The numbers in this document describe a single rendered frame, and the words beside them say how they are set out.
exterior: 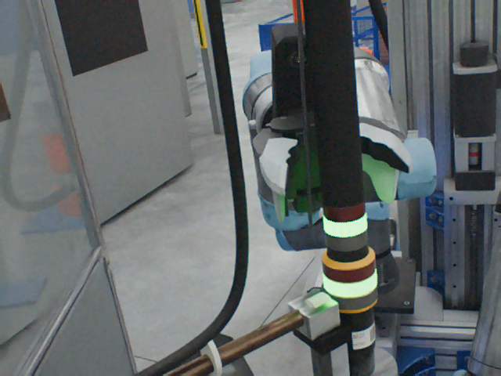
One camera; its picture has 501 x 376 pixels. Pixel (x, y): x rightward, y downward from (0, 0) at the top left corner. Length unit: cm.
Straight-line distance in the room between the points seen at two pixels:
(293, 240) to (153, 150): 380
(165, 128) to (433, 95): 397
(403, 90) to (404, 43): 17
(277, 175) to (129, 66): 447
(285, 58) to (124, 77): 432
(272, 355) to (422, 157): 233
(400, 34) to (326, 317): 186
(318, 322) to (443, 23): 102
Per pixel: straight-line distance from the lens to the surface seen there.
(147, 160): 505
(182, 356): 43
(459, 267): 153
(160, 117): 517
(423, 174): 73
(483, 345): 104
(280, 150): 48
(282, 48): 52
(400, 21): 227
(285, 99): 56
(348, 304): 49
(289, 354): 297
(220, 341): 65
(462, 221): 147
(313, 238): 136
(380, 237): 138
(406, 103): 237
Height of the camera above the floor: 182
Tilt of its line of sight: 22 degrees down
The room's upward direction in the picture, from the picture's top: 8 degrees counter-clockwise
